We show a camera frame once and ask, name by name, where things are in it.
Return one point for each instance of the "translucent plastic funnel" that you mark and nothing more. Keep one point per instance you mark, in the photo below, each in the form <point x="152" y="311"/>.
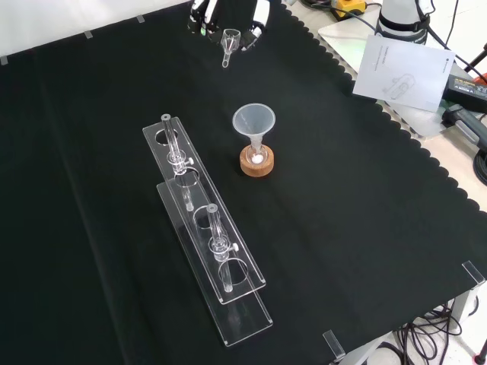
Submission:
<point x="254" y="121"/>

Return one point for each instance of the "pale board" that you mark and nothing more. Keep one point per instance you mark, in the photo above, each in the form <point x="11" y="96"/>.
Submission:
<point x="342" y="38"/>

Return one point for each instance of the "clear weighing funnel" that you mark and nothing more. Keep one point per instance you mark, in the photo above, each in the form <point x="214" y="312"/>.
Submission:
<point x="230" y="38"/>

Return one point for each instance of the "round-bottom glass flask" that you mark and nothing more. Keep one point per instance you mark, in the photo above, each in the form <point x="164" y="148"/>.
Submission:
<point x="256" y="156"/>

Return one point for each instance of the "black power adapter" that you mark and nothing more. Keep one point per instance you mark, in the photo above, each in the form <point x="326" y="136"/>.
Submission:
<point x="466" y="89"/>

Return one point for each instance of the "clear cloth clip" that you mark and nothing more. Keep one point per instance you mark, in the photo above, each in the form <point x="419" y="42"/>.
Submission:
<point x="334" y="345"/>
<point x="473" y="273"/>

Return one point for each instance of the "clear acrylic funnel stand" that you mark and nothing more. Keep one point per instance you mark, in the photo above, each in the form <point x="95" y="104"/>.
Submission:
<point x="213" y="243"/>

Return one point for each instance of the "black table cloth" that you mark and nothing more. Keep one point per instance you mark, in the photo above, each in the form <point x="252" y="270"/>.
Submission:
<point x="114" y="190"/>

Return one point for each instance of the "yellow stop button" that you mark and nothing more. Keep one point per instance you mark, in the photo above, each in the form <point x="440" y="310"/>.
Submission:
<point x="350" y="7"/>

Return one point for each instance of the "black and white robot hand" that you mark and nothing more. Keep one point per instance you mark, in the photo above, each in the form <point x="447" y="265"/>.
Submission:
<point x="261" y="15"/>

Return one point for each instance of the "grey and black device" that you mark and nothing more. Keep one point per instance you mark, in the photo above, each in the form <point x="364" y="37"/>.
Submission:
<point x="466" y="123"/>

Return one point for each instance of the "white paper sheet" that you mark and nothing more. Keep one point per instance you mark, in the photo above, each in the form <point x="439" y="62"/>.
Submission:
<point x="403" y="72"/>

